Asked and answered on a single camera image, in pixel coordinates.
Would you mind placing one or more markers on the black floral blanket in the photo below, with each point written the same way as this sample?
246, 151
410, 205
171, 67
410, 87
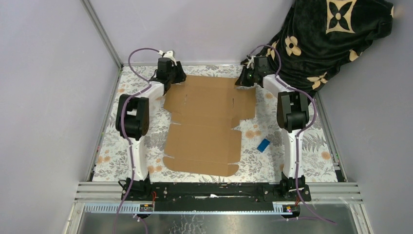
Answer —
318, 37

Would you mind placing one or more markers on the small blue block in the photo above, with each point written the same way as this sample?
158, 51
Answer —
263, 145

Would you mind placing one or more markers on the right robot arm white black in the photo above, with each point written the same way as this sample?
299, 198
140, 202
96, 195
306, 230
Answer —
292, 111

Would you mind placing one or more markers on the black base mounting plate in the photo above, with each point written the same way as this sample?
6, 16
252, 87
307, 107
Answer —
208, 204

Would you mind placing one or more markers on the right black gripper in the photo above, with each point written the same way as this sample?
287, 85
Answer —
241, 81

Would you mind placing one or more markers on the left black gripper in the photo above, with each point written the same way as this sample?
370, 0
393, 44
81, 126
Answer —
178, 75

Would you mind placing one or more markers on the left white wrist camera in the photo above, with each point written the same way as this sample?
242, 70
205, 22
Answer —
170, 54

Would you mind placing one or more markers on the aluminium frame rail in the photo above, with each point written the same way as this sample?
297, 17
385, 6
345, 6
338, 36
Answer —
324, 192

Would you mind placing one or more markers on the brown cardboard box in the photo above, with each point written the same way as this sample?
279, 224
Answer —
205, 112

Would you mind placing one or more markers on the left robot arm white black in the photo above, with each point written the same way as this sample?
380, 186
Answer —
133, 113

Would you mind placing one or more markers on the floral patterned table mat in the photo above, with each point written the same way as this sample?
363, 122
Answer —
113, 161

